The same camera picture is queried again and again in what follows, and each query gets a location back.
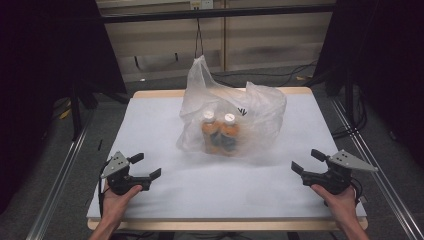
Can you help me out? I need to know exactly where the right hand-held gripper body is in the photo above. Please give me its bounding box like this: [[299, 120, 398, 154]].
[[301, 149, 380, 196]]

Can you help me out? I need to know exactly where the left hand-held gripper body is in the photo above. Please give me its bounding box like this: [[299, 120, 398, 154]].
[[100, 151, 152, 196]]

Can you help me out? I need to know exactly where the clear plastic bag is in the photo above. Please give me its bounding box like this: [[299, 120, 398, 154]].
[[175, 54, 288, 158]]

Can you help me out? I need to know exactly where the orange drink bottle white cap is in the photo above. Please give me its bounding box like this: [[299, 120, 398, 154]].
[[219, 112, 241, 157], [200, 110, 222, 155]]

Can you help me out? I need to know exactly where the person's left hand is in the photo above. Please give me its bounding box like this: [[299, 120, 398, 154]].
[[100, 184, 144, 228]]

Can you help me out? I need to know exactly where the person's right hand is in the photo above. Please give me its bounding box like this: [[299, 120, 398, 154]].
[[310, 183, 358, 229]]

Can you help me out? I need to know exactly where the white table mat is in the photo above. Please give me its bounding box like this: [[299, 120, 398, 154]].
[[86, 93, 368, 221]]

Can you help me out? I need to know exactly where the black metal stand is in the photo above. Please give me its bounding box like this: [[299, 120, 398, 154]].
[[69, 79, 99, 142]]

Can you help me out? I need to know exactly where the wooden table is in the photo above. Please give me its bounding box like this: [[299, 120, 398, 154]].
[[86, 86, 370, 232]]

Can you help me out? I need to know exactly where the black curtain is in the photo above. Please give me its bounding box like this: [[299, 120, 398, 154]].
[[304, 0, 424, 169], [0, 0, 128, 215]]

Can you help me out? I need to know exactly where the black horizontal bar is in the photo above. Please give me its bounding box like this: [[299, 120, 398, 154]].
[[99, 3, 338, 25]]

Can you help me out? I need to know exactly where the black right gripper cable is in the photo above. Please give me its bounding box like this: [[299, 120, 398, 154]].
[[349, 177, 365, 205]]

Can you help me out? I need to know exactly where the bundle of black cables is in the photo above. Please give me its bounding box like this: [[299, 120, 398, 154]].
[[330, 84, 369, 140]]

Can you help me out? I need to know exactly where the black floor cable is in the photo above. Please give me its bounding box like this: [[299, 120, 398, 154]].
[[211, 59, 319, 88]]

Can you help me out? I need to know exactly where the black hanging cable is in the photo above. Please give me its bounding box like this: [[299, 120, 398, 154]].
[[194, 17, 205, 60]]

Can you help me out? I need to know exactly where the white wall socket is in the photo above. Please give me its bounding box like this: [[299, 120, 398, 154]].
[[189, 0, 215, 11]]

